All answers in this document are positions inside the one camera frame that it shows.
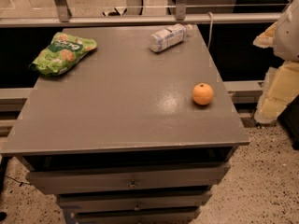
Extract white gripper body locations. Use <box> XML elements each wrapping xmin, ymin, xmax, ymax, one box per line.
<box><xmin>273</xmin><ymin>0</ymin><xmax>299</xmax><ymax>62</ymax></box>

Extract grey drawer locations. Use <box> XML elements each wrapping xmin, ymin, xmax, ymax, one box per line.
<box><xmin>59</xmin><ymin>189</ymin><xmax>211</xmax><ymax>213</ymax></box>
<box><xmin>27</xmin><ymin>161</ymin><xmax>230</xmax><ymax>194</ymax></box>
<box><xmin>64</xmin><ymin>207</ymin><xmax>200</xmax><ymax>224</ymax></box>

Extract grey metal railing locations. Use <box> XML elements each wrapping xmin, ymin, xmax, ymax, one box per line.
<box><xmin>0</xmin><ymin>0</ymin><xmax>293</xmax><ymax>27</ymax></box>

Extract white plastic bottle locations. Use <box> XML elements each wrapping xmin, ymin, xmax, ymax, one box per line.
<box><xmin>149</xmin><ymin>23</ymin><xmax>193</xmax><ymax>53</ymax></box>

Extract orange fruit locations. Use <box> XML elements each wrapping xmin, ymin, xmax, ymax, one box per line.
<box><xmin>192</xmin><ymin>83</ymin><xmax>214</xmax><ymax>105</ymax></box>

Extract grey drawer cabinet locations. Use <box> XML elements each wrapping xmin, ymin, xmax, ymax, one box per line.
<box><xmin>0</xmin><ymin>24</ymin><xmax>250</xmax><ymax>224</ymax></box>

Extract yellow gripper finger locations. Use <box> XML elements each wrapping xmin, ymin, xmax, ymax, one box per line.
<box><xmin>253</xmin><ymin>22</ymin><xmax>278</xmax><ymax>49</ymax></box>
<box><xmin>254</xmin><ymin>61</ymin><xmax>299</xmax><ymax>124</ymax></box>

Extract green rice chip bag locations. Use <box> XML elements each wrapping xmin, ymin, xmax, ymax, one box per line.
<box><xmin>29</xmin><ymin>32</ymin><xmax>97</xmax><ymax>77</ymax></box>

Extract top grey drawer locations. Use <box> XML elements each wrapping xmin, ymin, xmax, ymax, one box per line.
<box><xmin>27</xmin><ymin>161</ymin><xmax>230</xmax><ymax>194</ymax></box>

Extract white cable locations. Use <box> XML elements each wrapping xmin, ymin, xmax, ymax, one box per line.
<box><xmin>206</xmin><ymin>11</ymin><xmax>215</xmax><ymax>49</ymax></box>

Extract middle grey drawer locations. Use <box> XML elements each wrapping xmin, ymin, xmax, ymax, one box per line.
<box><xmin>59</xmin><ymin>189</ymin><xmax>211</xmax><ymax>213</ymax></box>

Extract bottom grey drawer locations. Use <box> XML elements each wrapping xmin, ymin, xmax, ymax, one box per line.
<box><xmin>64</xmin><ymin>207</ymin><xmax>200</xmax><ymax>224</ymax></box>

